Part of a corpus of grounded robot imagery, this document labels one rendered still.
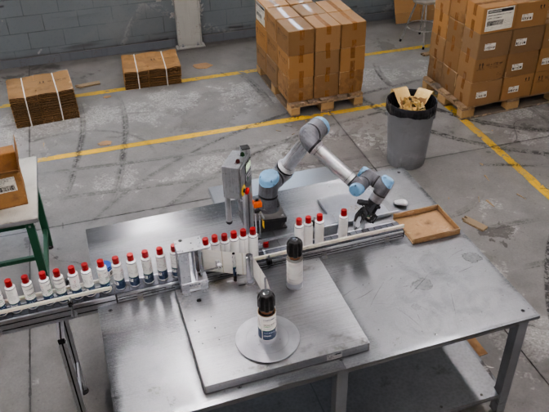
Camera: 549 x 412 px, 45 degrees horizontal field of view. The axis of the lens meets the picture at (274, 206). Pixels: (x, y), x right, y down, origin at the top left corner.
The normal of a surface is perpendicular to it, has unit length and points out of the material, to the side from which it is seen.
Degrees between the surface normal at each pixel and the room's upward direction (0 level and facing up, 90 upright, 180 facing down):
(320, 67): 92
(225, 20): 90
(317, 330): 0
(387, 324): 0
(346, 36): 90
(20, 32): 90
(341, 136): 0
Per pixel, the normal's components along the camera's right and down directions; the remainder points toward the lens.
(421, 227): -0.02, -0.82
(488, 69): 0.32, 0.54
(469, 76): -0.94, 0.22
